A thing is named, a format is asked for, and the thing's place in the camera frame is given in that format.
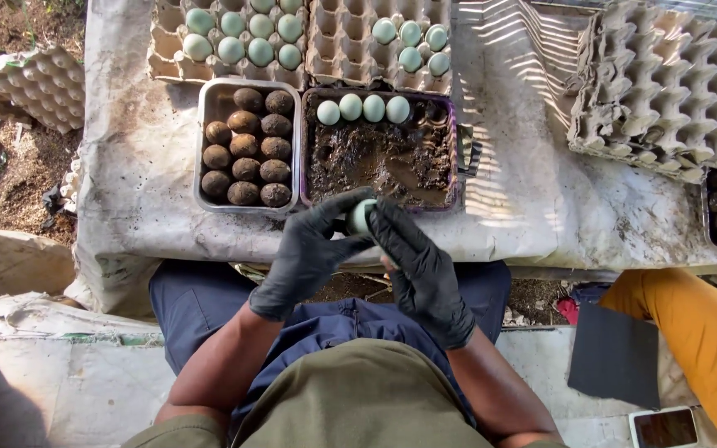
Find person's left hand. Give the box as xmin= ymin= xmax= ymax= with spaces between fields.
xmin=248 ymin=186 xmax=377 ymax=322

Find group of brown mud-coated eggs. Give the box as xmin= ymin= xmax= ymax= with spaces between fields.
xmin=200 ymin=87 xmax=295 ymax=208

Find white ground sheet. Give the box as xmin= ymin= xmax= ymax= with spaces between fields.
xmin=0 ymin=292 xmax=176 ymax=448

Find dark mud paste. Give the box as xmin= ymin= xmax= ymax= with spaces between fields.
xmin=306 ymin=95 xmax=453 ymax=207

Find stack of empty egg cartons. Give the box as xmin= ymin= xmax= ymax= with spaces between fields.
xmin=566 ymin=0 xmax=717 ymax=185

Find dirty white table tarp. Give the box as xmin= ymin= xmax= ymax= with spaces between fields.
xmin=65 ymin=0 xmax=717 ymax=319

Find person's olive shirt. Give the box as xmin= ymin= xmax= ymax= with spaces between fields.
xmin=121 ymin=338 xmax=568 ymax=448

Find black flat board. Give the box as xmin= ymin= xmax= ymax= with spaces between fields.
xmin=567 ymin=301 xmax=662 ymax=411

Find group of pale green eggs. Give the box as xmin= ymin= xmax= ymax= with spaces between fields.
xmin=182 ymin=0 xmax=305 ymax=71

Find person's right hand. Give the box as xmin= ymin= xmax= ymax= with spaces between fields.
xmin=367 ymin=199 xmax=478 ymax=351

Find red scrap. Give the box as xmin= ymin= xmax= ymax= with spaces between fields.
xmin=556 ymin=297 xmax=581 ymax=326

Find purple plastic tray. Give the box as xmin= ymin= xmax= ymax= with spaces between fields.
xmin=299 ymin=87 xmax=460 ymax=212

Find cardboard egg carton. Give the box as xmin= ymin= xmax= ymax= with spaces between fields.
xmin=147 ymin=0 xmax=310 ymax=92
xmin=305 ymin=0 xmax=454 ymax=96

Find person's blue trousers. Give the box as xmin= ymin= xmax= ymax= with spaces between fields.
xmin=149 ymin=259 xmax=512 ymax=431

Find heap of discarded egg cartons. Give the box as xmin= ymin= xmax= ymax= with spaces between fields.
xmin=0 ymin=45 xmax=86 ymax=166

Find white smartphone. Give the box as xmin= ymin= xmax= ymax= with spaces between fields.
xmin=629 ymin=406 xmax=701 ymax=448

